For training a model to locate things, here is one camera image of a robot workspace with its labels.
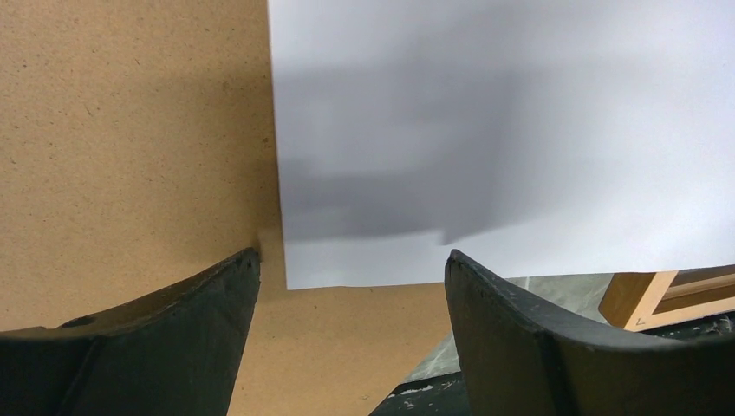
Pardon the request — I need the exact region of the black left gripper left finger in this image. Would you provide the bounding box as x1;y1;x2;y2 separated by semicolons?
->
1;248;260;415

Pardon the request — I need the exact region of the glossy room photo print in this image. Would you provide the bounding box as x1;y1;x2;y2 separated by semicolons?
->
268;1;734;289

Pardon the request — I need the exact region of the wooden picture frame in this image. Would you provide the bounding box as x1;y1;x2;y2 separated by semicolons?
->
598;265;734;332

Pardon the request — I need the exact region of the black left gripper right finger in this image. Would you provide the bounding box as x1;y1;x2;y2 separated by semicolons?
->
445;250;734;415

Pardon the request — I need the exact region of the brown backing board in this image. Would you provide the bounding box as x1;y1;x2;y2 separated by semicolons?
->
1;1;449;415

